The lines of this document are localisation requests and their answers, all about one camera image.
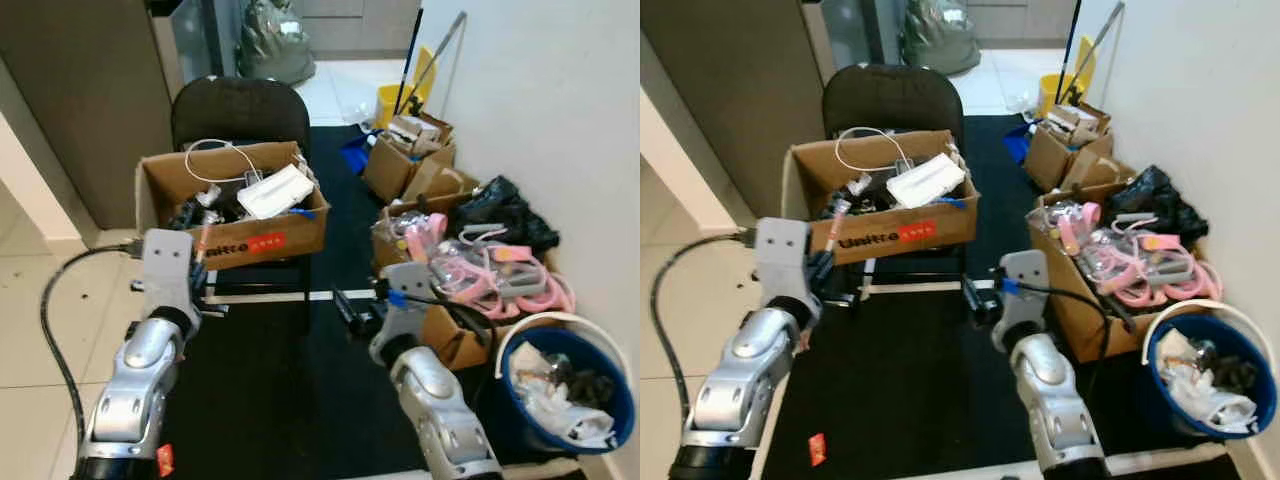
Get clear tube with red core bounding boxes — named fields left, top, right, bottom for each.
left=195, top=213, right=218, bottom=267
left=825, top=197, right=852, bottom=252

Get white crumpled paper trash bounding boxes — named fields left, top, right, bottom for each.
left=1159, top=330, right=1260, bottom=434
left=509, top=345, right=617, bottom=447

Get blue rubbish bin white rim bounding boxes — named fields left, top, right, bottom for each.
left=496, top=311, right=639, bottom=457
left=1141, top=299, right=1280, bottom=442

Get grey full rubbish bag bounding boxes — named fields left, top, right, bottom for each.
left=236, top=0, right=317, bottom=87
left=899, top=0, right=982, bottom=77

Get black gadgets in cardboard box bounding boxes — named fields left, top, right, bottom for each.
left=822, top=172, right=894, bottom=216
left=168, top=190, right=244, bottom=229

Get cardboard box with red label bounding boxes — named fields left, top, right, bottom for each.
left=781, top=128, right=982, bottom=267
left=136, top=140, right=332, bottom=272

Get cardboard box of pink hangers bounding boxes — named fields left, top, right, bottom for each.
left=371, top=190, right=562, bottom=372
left=1027, top=180, right=1217, bottom=364

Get black floor mat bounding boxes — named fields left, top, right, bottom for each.
left=158, top=124, right=593, bottom=480
left=758, top=114, right=1253, bottom=480

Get pink plastic hangers bundle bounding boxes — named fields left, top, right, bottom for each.
left=1049, top=200, right=1224, bottom=310
left=394, top=210, right=577, bottom=322

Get small open cardboard box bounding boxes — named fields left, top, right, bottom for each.
left=1024, top=100, right=1137, bottom=192
left=361, top=114, right=480, bottom=207

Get blue cloth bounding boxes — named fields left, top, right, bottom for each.
left=1002, top=120, right=1042, bottom=167
left=337, top=130, right=382, bottom=177

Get black padded chair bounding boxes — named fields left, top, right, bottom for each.
left=821, top=63, right=972, bottom=293
left=170, top=75, right=314, bottom=303

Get black plastic bag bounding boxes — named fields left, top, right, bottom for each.
left=454, top=175, right=562, bottom=257
left=1109, top=165, right=1212, bottom=247

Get grey-brown tall cabinet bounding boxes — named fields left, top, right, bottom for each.
left=640, top=0, right=843, bottom=223
left=0, top=0, right=187, bottom=233

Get yellow mop bucket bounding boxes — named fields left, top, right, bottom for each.
left=1036, top=35, right=1099, bottom=120
left=374, top=45, right=439, bottom=132

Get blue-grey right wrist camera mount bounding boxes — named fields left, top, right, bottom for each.
left=378, top=261, right=434, bottom=347
left=997, top=249, right=1050, bottom=337

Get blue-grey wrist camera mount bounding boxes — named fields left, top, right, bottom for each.
left=140, top=228, right=202, bottom=322
left=997, top=249, right=1050, bottom=337
left=378, top=261, right=434, bottom=347
left=752, top=215, right=817, bottom=312

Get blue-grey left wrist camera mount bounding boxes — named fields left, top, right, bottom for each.
left=140, top=228, right=202, bottom=322
left=752, top=215, right=817, bottom=312

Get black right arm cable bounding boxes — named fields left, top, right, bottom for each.
left=384, top=289, right=497, bottom=352
left=1004, top=279, right=1112, bottom=347

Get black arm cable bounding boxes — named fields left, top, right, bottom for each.
left=649, top=229, right=762, bottom=423
left=1004, top=279, right=1112, bottom=347
left=384, top=289, right=497, bottom=352
left=39, top=242, right=147, bottom=423

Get thin white cable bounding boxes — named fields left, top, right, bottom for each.
left=834, top=126, right=912, bottom=174
left=184, top=138, right=262, bottom=187

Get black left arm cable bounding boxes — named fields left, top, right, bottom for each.
left=39, top=242, right=147, bottom=423
left=649, top=229, right=762, bottom=423

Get black mop handle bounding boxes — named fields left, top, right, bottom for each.
left=394, top=8, right=427, bottom=117
left=1059, top=0, right=1085, bottom=102

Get silver mop handle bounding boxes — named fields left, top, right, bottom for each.
left=1069, top=0, right=1127, bottom=102
left=404, top=10, right=469, bottom=117

